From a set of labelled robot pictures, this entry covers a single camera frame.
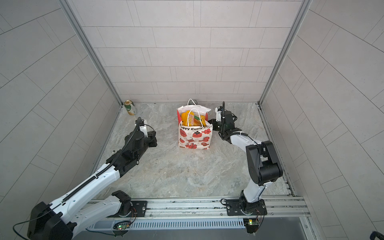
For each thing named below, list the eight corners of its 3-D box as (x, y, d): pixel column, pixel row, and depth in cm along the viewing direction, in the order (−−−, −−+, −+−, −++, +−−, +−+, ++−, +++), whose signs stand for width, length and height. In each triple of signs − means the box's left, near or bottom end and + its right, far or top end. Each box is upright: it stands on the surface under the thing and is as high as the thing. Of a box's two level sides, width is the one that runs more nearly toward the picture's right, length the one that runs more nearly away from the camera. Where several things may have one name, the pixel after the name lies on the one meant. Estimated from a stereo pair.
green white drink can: (128, 115, 110) (122, 106, 102) (130, 109, 114) (125, 99, 106) (135, 115, 110) (130, 106, 102) (137, 109, 114) (132, 99, 106)
